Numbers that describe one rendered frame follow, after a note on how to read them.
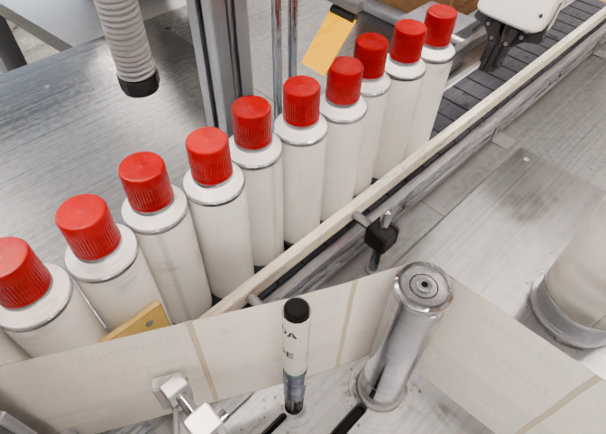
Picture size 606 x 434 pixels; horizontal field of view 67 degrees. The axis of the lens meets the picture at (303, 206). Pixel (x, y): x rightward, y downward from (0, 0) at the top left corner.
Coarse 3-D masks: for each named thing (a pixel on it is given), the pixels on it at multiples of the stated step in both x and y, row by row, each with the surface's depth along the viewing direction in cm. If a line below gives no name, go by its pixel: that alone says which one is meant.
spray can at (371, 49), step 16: (368, 32) 46; (368, 48) 44; (384, 48) 44; (368, 64) 45; (384, 64) 46; (368, 80) 46; (384, 80) 47; (368, 96) 47; (384, 96) 48; (368, 112) 48; (384, 112) 50; (368, 128) 50; (368, 144) 52; (368, 160) 54; (368, 176) 56
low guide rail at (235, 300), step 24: (552, 48) 77; (528, 72) 72; (504, 96) 70; (456, 120) 64; (432, 144) 61; (408, 168) 58; (384, 192) 57; (336, 216) 52; (312, 240) 50; (288, 264) 49; (240, 288) 46; (264, 288) 48; (216, 312) 44
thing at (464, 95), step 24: (576, 0) 97; (600, 0) 97; (552, 24) 90; (576, 24) 90; (600, 24) 90; (528, 48) 84; (480, 72) 78; (504, 72) 78; (456, 96) 74; (480, 96) 74; (480, 120) 70
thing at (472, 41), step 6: (474, 36) 70; (480, 36) 70; (486, 36) 71; (462, 42) 69; (468, 42) 69; (474, 42) 70; (480, 42) 71; (456, 48) 68; (462, 48) 68; (468, 48) 69; (456, 54) 67; (462, 54) 69
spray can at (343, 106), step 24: (336, 72) 41; (360, 72) 41; (336, 96) 43; (360, 96) 44; (336, 120) 44; (360, 120) 44; (336, 144) 46; (360, 144) 48; (336, 168) 48; (336, 192) 51
